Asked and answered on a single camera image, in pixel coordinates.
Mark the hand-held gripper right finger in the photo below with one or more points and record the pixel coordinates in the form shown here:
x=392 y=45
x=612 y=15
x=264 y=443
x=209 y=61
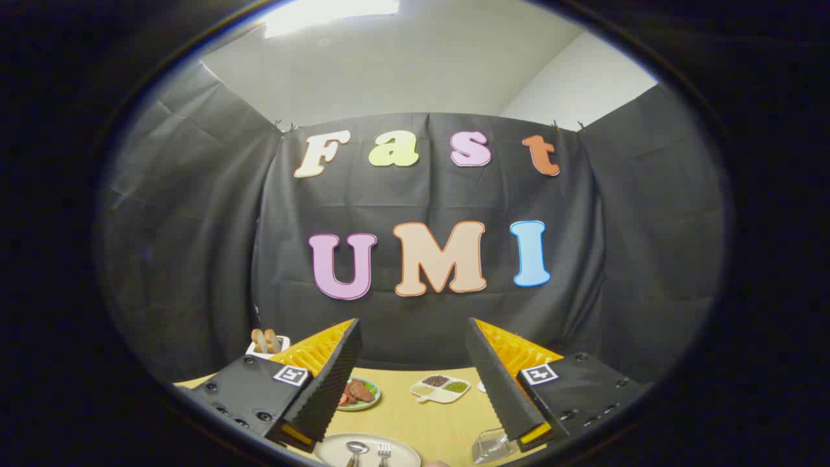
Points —
x=499 y=383

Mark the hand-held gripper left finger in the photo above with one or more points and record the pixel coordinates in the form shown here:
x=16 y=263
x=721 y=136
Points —
x=331 y=383

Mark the brown meat piece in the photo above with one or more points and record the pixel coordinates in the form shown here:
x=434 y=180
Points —
x=360 y=391

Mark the pale green food plate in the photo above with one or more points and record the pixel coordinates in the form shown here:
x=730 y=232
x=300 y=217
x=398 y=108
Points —
x=369 y=403

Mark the white divided bean dish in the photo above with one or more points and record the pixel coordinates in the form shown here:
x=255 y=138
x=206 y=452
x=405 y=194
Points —
x=441 y=389

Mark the white toaster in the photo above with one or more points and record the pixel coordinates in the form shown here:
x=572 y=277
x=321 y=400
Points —
x=280 y=344

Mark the clear acrylic rack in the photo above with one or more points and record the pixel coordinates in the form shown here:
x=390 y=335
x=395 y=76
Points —
x=491 y=446

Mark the toasted bread slice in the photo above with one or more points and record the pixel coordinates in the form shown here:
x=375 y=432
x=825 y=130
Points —
x=259 y=340
x=273 y=340

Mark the large white plate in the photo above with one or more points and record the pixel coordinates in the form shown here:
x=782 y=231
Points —
x=402 y=452

